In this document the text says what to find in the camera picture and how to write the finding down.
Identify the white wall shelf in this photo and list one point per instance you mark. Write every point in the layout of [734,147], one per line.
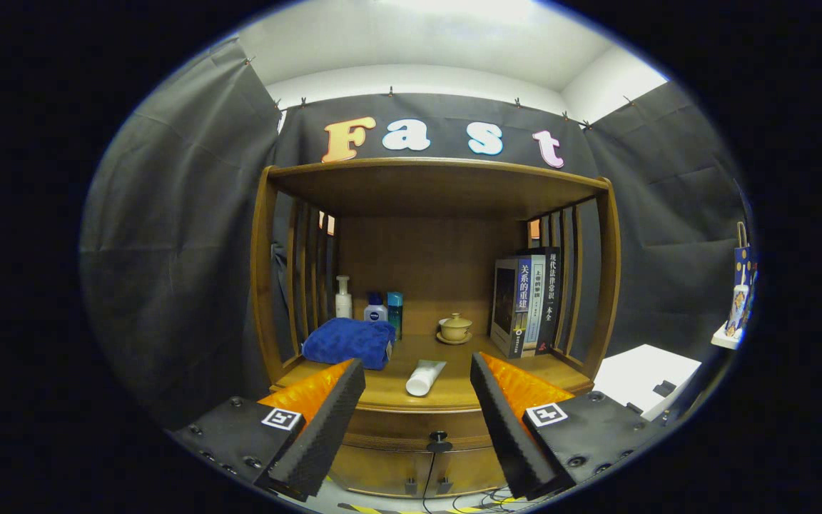
[725,339]

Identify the wooden drawer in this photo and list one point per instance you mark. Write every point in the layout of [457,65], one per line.
[397,428]

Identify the white bottle blue cap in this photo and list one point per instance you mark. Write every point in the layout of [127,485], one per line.
[375,312]

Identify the wooden countertop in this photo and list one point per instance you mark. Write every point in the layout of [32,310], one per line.
[389,396]

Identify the wooden cabinet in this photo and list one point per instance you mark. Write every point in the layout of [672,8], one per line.
[425,185]

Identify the blue folded towel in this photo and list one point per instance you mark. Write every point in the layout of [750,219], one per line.
[347,343]

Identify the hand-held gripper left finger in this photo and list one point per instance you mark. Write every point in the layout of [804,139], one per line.
[322,428]

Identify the beige lidded tea cup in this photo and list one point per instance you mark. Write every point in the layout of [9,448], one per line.
[454,330]

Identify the white printer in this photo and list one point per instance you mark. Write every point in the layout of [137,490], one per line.
[639,371]

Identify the light blue spine book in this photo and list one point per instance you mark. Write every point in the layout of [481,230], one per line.
[537,307]

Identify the teal slim bottle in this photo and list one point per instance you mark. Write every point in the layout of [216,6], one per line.
[395,310]

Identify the black book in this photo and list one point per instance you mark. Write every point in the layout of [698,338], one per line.
[552,300]

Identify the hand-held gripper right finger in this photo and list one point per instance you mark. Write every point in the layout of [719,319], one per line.
[507,428]

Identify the blue dotted gift bag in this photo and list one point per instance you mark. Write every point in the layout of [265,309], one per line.
[743,264]

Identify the white green cream tube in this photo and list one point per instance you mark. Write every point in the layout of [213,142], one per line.
[425,378]

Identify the wooden cabinet door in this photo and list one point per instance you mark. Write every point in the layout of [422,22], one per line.
[468,467]
[375,471]

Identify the white pump bottle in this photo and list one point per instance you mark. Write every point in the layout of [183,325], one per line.
[343,303]

